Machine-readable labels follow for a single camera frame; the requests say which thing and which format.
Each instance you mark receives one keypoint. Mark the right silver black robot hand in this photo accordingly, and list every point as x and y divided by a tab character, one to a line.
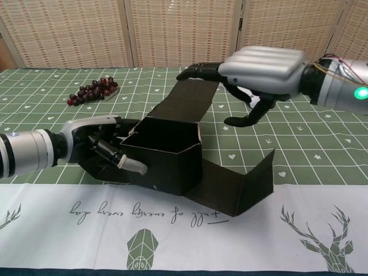
264	72

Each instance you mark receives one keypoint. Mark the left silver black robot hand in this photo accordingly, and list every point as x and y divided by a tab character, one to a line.
86	138

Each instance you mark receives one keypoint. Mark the black foldable cardboard box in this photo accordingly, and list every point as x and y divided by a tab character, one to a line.
172	161

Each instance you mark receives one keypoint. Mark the dark red grape bunch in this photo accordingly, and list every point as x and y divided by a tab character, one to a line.
93	91

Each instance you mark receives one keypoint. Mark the green white grid tablecloth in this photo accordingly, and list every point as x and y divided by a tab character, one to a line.
258	178

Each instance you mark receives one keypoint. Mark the beige bamboo folding screen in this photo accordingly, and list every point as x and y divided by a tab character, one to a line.
115	31

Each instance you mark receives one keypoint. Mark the brown wooden door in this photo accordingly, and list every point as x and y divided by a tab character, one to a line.
4	57

